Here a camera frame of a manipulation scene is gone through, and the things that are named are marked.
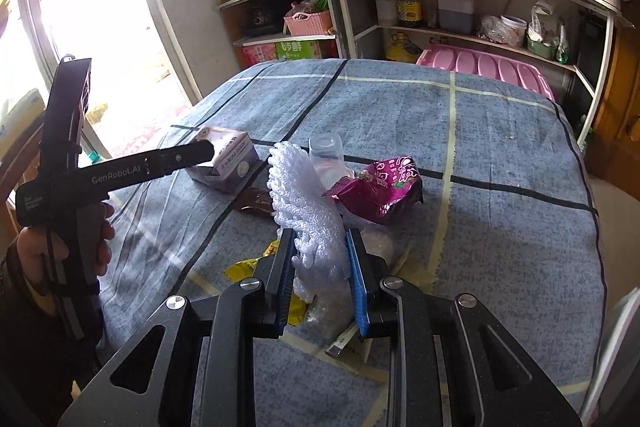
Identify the bag of vegetables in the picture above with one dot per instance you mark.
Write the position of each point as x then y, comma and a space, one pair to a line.
310, 2

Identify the white plastic tub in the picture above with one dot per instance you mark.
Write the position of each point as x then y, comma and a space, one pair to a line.
515, 31

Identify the yellow wrapper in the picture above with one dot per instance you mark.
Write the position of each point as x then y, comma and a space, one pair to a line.
247, 268

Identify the pink woven basket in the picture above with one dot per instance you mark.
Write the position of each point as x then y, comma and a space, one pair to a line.
307, 24

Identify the white food bag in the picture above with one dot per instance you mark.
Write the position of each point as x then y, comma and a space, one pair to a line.
545, 19

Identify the white foam net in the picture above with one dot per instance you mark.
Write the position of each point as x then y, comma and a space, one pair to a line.
310, 207

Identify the pink storage box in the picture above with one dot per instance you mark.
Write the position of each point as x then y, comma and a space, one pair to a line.
490, 69

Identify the dark glass jar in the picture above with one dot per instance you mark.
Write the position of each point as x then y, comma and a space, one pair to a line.
430, 9

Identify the small green bottle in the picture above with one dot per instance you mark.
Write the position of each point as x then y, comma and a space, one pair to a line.
563, 47

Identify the crumpled clear plastic bag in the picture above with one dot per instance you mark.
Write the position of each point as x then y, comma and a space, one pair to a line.
492, 31

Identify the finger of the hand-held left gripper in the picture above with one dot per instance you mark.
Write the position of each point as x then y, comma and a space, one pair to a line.
185, 157

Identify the plastic jug dark liquid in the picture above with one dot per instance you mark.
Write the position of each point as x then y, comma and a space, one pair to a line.
456, 13

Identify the brown long wrapper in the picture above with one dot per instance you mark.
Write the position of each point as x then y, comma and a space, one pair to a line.
252, 203

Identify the white plastic bag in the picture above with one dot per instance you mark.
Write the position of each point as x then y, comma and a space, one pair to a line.
377, 244

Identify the person's left hand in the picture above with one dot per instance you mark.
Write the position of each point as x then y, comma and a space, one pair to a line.
35, 257

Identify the black small appliance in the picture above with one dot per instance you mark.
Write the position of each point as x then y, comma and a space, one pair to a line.
262, 19

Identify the yellow cooking oil bottle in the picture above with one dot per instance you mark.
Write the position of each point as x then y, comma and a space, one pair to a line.
400, 49

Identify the clear plastic bottle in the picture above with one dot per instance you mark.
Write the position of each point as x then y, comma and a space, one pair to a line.
326, 149

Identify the person's left forearm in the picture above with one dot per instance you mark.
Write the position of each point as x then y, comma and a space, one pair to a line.
30, 357

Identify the red carton box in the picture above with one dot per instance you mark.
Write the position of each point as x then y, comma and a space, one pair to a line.
259, 55

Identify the wooden door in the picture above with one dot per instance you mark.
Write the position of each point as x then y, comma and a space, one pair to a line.
620, 117

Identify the blue checked tablecloth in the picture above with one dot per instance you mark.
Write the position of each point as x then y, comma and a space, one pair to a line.
475, 157

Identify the white trash bin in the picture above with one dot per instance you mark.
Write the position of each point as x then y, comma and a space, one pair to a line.
617, 357

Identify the small white shelf unit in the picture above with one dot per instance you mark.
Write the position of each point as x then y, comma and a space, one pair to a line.
235, 2

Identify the magenta snack bag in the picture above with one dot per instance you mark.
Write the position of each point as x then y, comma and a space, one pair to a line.
385, 187

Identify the white plastic bottle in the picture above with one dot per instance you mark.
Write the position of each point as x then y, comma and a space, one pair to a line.
386, 4

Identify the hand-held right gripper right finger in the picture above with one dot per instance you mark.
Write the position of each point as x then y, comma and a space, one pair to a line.
357, 277

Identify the green bowl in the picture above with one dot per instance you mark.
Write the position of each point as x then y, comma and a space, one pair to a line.
541, 49

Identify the small purple box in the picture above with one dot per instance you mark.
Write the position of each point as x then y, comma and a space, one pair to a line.
227, 159

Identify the green carton box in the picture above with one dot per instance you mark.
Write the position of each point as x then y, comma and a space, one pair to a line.
299, 51

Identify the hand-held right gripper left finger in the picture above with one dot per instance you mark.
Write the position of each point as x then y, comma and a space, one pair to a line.
286, 282

